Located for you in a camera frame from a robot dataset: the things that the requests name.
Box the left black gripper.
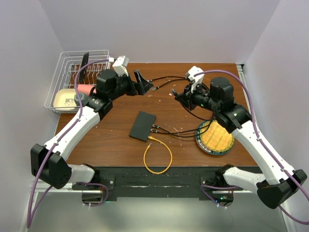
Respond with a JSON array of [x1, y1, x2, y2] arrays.
[[109, 70, 153, 101]]

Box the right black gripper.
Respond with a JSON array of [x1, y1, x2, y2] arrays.
[[176, 79, 220, 113]]

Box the black cable with usb plug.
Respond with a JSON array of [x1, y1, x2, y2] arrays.
[[150, 81, 217, 138]]

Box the black network switch box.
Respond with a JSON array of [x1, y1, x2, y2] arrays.
[[129, 111, 156, 142]]

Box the yellow ethernet patch cable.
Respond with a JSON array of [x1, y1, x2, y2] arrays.
[[143, 136, 173, 174]]

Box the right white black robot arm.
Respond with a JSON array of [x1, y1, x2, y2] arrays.
[[172, 77, 307, 209]]

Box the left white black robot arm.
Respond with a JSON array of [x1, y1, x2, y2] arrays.
[[30, 69, 153, 189]]

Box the round gold wafer plate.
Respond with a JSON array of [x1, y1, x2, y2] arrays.
[[196, 120, 235, 156]]

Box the pink cup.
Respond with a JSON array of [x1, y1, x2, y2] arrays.
[[77, 84, 96, 96]]

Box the dark teal cup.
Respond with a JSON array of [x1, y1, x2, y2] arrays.
[[74, 92, 87, 105]]

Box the black tablet in rack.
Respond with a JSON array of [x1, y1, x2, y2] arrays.
[[79, 52, 89, 84]]

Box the cream square plate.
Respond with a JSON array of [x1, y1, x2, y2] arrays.
[[53, 88, 77, 111]]

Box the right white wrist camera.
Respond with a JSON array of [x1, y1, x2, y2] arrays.
[[185, 66, 204, 93]]

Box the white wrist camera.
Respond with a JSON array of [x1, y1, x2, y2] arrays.
[[108, 56, 129, 77], [185, 66, 204, 93]]

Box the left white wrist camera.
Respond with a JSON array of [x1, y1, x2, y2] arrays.
[[108, 56, 129, 77]]

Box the white wire dish rack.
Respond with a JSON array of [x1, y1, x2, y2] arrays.
[[44, 50, 110, 114]]

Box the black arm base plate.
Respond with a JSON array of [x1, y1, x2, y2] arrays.
[[72, 167, 235, 207]]

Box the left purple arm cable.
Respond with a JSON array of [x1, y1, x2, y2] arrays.
[[26, 58, 114, 229]]

